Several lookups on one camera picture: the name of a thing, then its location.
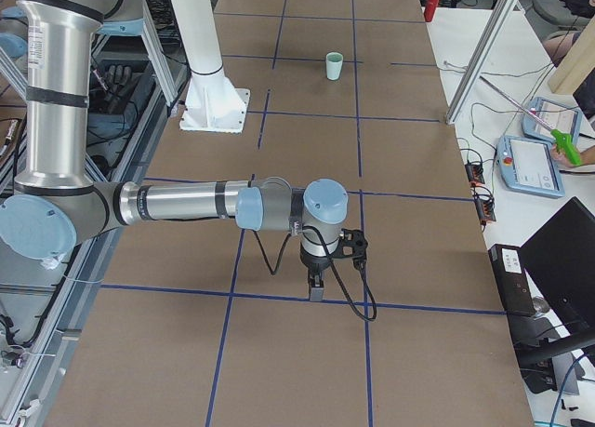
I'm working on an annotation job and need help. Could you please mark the green handled reacher grabber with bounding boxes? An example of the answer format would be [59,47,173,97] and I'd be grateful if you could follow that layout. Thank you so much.
[480,76,582,167]

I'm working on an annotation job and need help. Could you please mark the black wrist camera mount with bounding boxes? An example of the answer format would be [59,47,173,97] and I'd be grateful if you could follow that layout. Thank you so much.
[334,229,368,263]

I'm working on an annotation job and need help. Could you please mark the orange black connector strip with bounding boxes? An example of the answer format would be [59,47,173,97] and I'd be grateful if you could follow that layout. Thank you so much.
[465,162,496,228]

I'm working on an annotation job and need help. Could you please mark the black box device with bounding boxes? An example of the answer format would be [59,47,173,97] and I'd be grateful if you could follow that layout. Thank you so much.
[488,244,536,317]

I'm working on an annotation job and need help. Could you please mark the brown paper table cover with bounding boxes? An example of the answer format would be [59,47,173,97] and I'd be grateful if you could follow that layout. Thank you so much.
[46,0,533,426]

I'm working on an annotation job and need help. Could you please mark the person's hand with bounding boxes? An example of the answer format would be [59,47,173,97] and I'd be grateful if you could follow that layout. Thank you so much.
[550,145,575,168]

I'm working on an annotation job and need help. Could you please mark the black computer monitor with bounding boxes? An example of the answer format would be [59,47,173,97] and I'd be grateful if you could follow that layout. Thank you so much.
[521,197,594,327]

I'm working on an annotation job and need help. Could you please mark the aluminium frame post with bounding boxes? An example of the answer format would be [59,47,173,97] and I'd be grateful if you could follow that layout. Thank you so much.
[445,0,518,125]

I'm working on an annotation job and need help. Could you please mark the teach pendant tablet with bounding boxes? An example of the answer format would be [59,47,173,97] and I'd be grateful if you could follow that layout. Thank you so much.
[496,135,565,198]
[522,97,583,143]

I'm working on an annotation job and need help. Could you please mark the outer mint green cup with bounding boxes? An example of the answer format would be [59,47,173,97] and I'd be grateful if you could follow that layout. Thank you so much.
[325,52,344,81]

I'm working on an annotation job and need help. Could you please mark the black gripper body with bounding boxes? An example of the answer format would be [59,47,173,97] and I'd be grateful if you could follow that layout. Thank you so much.
[299,247,331,274]

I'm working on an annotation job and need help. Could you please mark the near teach pendant tablet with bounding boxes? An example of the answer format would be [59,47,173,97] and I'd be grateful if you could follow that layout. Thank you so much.
[496,135,565,198]

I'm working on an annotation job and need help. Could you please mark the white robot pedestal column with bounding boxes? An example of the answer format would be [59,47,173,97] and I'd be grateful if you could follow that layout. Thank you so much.
[171,0,250,134]

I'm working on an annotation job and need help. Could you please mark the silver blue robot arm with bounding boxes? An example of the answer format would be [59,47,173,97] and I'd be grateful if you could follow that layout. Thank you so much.
[1,0,354,301]

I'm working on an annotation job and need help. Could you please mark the far teach pendant tablet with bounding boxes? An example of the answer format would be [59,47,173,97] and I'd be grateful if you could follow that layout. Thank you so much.
[522,97,583,143]

